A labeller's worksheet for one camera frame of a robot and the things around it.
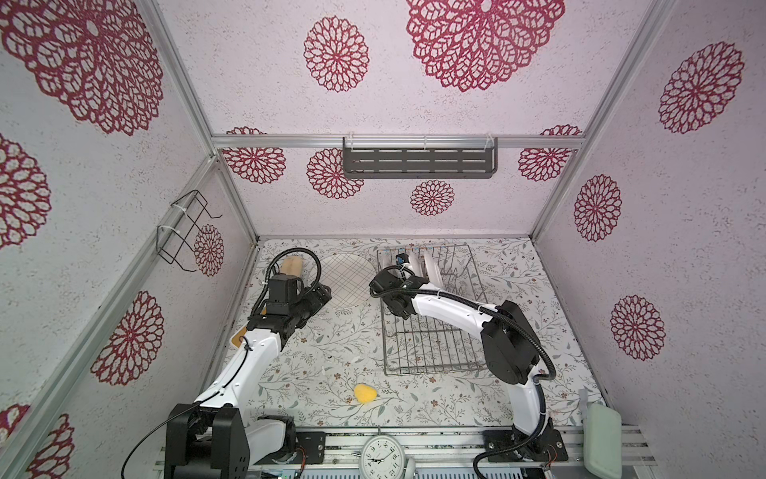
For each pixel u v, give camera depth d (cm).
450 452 75
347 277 109
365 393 81
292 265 106
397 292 67
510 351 51
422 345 90
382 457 69
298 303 74
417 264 92
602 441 74
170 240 73
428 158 93
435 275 91
